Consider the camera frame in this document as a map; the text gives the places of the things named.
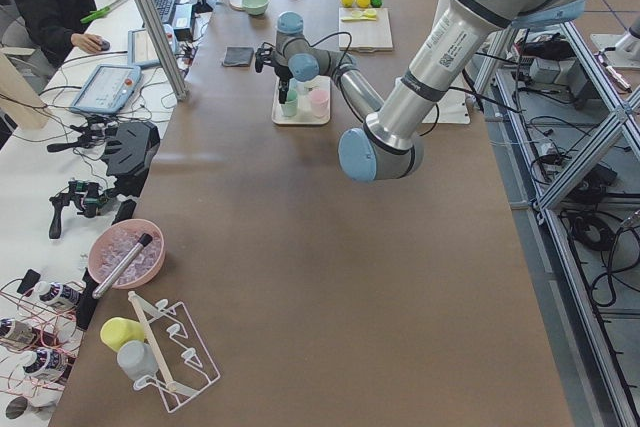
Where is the white wire drying rack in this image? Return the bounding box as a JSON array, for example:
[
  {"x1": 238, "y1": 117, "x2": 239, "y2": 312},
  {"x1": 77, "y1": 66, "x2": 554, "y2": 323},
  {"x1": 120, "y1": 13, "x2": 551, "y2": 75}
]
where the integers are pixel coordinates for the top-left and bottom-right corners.
[{"x1": 128, "y1": 291, "x2": 222, "y2": 414}]

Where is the grey folded cloth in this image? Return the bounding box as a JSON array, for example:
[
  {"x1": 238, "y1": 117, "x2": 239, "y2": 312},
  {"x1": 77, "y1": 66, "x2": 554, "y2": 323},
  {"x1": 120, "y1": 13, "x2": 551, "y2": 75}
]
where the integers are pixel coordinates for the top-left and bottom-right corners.
[{"x1": 222, "y1": 46, "x2": 254, "y2": 67}]

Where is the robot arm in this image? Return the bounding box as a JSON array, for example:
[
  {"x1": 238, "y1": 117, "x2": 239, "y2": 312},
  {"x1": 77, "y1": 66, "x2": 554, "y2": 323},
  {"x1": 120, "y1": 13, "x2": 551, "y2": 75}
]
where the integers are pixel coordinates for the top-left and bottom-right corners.
[{"x1": 255, "y1": 0, "x2": 586, "y2": 182}]

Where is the yellow plastic knife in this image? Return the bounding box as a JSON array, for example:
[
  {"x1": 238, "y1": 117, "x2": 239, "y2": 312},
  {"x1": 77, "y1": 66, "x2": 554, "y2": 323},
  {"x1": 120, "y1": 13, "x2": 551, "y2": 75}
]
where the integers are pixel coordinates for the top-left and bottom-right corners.
[{"x1": 339, "y1": 16, "x2": 378, "y2": 22}]

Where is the bottle in copper rack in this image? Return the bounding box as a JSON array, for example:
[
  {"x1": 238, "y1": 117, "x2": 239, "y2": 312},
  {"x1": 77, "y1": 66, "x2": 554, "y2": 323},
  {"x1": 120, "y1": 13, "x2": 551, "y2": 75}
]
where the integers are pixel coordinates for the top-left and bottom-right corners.
[{"x1": 33, "y1": 281, "x2": 81, "y2": 311}]

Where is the cream yellow cup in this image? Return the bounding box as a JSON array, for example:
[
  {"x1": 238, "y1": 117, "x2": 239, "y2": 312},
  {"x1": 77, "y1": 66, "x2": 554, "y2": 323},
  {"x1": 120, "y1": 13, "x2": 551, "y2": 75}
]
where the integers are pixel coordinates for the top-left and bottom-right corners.
[{"x1": 296, "y1": 80, "x2": 319, "y2": 96}]

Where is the teach pendant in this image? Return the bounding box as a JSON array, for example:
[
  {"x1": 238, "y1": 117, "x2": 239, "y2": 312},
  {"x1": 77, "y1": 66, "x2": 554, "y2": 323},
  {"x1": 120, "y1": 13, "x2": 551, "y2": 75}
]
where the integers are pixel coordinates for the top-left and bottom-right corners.
[
  {"x1": 127, "y1": 24, "x2": 179, "y2": 69},
  {"x1": 69, "y1": 64, "x2": 142, "y2": 115}
]

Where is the frosted cup on rack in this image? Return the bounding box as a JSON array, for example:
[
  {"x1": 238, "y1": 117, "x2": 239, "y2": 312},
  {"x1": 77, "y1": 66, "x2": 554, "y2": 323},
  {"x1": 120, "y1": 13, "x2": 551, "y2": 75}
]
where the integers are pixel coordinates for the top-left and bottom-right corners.
[{"x1": 117, "y1": 340, "x2": 159, "y2": 381}]

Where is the green bowl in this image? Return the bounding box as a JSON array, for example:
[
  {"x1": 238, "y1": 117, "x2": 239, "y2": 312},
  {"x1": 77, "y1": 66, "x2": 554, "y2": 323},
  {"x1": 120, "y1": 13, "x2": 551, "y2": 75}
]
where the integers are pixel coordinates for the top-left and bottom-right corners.
[{"x1": 242, "y1": 0, "x2": 269, "y2": 16}]

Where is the yellow cup on rack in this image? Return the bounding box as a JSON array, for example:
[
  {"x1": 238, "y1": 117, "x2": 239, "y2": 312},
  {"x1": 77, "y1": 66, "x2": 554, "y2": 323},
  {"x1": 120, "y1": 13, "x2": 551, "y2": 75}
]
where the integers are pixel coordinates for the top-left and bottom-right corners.
[{"x1": 100, "y1": 317, "x2": 146, "y2": 352}]

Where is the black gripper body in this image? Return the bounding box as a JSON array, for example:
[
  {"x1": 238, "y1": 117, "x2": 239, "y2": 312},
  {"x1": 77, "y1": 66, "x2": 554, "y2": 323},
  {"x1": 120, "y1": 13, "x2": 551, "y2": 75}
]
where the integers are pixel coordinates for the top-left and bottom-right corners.
[{"x1": 254, "y1": 42, "x2": 291, "y2": 83}]

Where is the aluminium frame post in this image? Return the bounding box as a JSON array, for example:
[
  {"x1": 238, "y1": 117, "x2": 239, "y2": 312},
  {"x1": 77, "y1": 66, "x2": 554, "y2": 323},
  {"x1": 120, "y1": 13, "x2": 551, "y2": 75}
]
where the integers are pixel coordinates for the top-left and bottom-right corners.
[{"x1": 134, "y1": 0, "x2": 188, "y2": 101}]

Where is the green cup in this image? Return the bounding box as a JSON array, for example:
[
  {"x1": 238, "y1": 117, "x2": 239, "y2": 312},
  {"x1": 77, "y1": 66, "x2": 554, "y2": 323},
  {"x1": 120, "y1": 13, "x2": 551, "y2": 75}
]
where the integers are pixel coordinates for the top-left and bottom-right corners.
[{"x1": 280, "y1": 97, "x2": 298, "y2": 118}]

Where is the wooden cutting board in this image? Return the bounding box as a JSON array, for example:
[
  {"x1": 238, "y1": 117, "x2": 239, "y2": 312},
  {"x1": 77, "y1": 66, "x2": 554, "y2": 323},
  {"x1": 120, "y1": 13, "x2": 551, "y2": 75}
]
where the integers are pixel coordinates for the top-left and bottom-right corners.
[{"x1": 338, "y1": 8, "x2": 394, "y2": 52}]

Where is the black stand plate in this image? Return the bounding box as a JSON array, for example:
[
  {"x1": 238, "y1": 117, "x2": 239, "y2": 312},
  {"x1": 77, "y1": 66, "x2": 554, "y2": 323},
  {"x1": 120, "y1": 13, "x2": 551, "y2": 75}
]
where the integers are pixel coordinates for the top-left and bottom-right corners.
[{"x1": 101, "y1": 121, "x2": 160, "y2": 197}]

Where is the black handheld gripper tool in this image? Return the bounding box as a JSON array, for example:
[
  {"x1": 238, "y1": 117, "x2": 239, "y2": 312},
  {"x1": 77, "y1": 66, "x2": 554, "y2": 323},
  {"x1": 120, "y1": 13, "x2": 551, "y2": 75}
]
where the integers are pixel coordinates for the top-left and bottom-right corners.
[{"x1": 48, "y1": 180, "x2": 117, "y2": 239}]

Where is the pink ice bowl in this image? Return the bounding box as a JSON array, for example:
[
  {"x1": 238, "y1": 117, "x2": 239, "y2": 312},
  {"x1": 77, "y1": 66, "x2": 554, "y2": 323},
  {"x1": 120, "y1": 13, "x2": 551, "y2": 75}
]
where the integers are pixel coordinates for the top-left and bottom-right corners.
[{"x1": 88, "y1": 219, "x2": 166, "y2": 289}]

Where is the cream rabbit tray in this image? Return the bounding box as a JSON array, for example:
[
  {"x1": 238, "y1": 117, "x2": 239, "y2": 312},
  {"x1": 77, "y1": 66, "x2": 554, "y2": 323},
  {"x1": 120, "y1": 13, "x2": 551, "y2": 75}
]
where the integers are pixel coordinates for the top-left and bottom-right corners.
[{"x1": 271, "y1": 76, "x2": 331, "y2": 126}]

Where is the pink cup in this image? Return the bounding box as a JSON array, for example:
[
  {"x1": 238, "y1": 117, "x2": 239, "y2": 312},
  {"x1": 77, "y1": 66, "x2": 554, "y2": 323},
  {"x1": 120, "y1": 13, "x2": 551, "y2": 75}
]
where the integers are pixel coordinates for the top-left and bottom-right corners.
[{"x1": 308, "y1": 88, "x2": 330, "y2": 118}]

